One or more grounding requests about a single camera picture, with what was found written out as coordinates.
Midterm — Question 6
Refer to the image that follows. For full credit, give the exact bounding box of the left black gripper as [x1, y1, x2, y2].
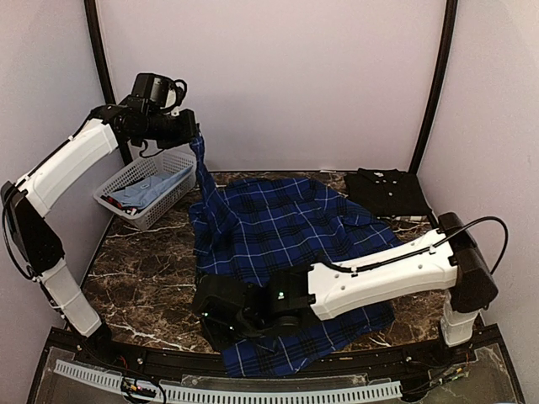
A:
[136, 108, 200, 148]

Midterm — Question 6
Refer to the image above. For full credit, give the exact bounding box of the blue plaid long sleeve shirt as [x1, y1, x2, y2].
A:
[189, 137, 399, 359]

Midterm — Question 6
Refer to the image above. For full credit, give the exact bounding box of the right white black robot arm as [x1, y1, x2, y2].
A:
[192, 212, 499, 365]

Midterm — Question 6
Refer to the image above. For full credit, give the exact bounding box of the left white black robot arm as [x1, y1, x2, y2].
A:
[1, 73, 199, 367]

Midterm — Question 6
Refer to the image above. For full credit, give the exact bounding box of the white plastic mesh basket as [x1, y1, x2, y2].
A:
[93, 148, 196, 230]

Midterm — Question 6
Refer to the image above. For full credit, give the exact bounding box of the light blue shirt in basket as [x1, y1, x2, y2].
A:
[107, 167, 191, 210]

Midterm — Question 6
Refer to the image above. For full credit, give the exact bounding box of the red black garment in basket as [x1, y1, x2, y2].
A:
[100, 195, 139, 216]

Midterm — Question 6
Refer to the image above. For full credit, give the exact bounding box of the folded black shirt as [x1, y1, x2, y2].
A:
[344, 168, 432, 217]

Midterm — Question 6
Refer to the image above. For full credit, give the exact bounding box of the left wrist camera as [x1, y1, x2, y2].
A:
[158, 77, 188, 114]

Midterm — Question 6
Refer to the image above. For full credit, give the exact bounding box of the left black frame post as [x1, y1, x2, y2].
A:
[83, 0, 136, 174]

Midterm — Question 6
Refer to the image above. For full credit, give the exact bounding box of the black frame post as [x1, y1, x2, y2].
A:
[83, 0, 136, 174]
[408, 0, 458, 176]

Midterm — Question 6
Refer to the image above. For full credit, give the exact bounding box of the white slotted cable duct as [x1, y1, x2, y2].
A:
[53, 359, 403, 403]

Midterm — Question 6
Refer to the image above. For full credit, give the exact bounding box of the right black frame post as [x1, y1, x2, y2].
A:
[408, 0, 458, 176]

